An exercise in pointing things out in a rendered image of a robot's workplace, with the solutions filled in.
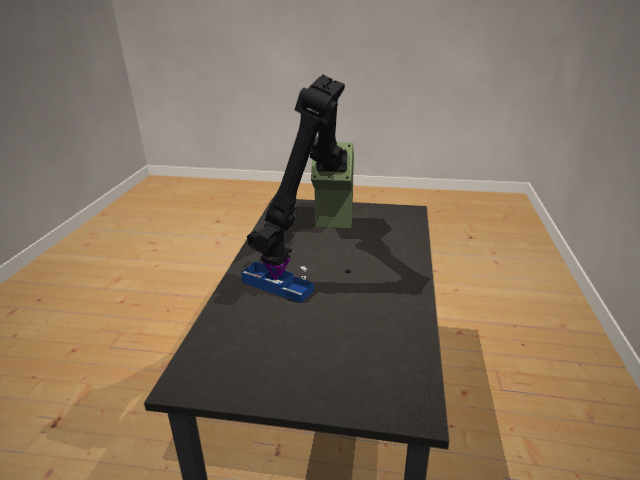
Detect blue open bin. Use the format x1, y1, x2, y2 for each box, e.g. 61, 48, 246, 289
241, 261, 314, 303

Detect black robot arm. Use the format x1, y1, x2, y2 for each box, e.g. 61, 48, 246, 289
247, 74, 347, 257

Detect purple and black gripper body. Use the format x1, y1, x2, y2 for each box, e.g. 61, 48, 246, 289
261, 240, 292, 266

